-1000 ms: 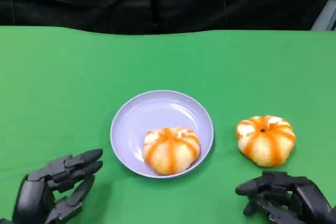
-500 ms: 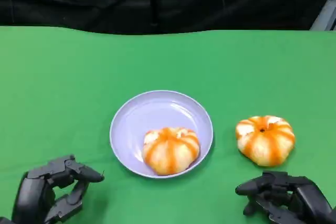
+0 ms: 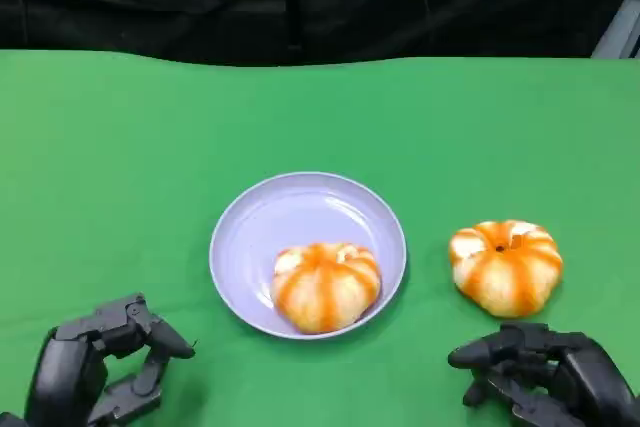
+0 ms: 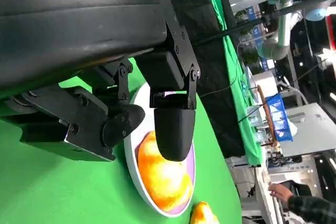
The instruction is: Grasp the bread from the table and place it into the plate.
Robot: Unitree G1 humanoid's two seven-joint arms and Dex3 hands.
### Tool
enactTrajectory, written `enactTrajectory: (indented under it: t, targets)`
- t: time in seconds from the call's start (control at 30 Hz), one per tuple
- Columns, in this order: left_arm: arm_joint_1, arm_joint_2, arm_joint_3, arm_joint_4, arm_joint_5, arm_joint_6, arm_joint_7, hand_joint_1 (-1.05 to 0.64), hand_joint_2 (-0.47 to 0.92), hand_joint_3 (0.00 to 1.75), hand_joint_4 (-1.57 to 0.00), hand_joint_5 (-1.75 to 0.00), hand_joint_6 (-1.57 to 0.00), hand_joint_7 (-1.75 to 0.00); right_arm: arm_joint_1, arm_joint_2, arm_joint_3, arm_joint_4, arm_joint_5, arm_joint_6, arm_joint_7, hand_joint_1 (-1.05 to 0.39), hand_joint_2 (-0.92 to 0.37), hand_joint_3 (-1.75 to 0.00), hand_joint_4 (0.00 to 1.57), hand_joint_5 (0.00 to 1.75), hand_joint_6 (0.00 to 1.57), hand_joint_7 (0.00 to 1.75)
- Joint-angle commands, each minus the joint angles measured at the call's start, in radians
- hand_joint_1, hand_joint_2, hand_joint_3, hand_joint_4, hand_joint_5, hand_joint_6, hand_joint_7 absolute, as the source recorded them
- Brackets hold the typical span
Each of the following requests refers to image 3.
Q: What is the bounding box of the orange white toy bread roll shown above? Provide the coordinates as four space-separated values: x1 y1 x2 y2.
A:
270 242 382 336

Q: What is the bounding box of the grey metal frame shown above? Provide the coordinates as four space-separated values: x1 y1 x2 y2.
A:
591 0 640 59

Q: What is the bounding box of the lilac plate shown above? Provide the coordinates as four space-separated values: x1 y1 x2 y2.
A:
209 171 408 341

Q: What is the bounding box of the green table cloth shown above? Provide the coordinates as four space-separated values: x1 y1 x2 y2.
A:
0 49 640 427

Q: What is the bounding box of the toy bread roll with dark hole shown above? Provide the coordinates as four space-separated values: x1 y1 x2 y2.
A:
448 219 564 319

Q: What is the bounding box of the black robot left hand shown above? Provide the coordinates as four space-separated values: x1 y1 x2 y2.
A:
22 292 197 427

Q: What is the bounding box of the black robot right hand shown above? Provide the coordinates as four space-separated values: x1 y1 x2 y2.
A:
447 322 640 427

